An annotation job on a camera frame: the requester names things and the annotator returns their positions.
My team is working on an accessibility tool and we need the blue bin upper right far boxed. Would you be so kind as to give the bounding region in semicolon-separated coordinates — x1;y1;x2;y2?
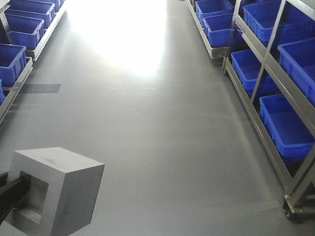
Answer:
243;0;315;47

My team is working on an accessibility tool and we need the blue bin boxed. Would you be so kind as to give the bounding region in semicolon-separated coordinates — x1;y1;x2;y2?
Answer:
259;94;315;164
6;14;44;50
278;38;315;105
0;44;27;87
230;48;281;97
243;0;315;47

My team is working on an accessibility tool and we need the blue bin lower right middle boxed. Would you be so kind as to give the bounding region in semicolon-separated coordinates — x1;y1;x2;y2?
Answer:
230;48;281;97

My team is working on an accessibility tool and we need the blue bin upper right near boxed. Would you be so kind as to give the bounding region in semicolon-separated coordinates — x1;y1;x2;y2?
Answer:
278;38;315;105

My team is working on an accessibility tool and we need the blue bin left near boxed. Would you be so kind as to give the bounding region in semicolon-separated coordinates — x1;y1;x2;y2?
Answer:
0;44;27;87

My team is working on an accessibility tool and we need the gray cube base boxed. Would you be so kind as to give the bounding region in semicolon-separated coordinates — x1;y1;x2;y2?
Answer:
5;147;104;236

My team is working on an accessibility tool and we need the blue bin far right aisle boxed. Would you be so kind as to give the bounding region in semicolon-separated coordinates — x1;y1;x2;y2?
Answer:
203;13;233;48

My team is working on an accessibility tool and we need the right steel shelf rack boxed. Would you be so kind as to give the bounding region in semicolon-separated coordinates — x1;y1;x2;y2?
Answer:
188;0;315;221

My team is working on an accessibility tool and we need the black gripper finger view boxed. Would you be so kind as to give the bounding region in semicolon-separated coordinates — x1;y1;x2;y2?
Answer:
0;172;31;221

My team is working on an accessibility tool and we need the blue bin lower right near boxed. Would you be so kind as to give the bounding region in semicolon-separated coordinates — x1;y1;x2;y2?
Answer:
259;94;315;164

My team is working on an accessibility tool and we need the left steel shelf rack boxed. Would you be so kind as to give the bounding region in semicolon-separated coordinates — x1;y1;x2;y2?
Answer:
0;0;67;118

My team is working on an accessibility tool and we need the blue bin left middle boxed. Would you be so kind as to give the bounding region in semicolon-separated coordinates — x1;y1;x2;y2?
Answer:
6;14;44;50

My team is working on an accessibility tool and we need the steel shelf rack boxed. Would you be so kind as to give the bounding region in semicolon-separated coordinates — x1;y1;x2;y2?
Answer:
0;0;67;118
188;0;315;221

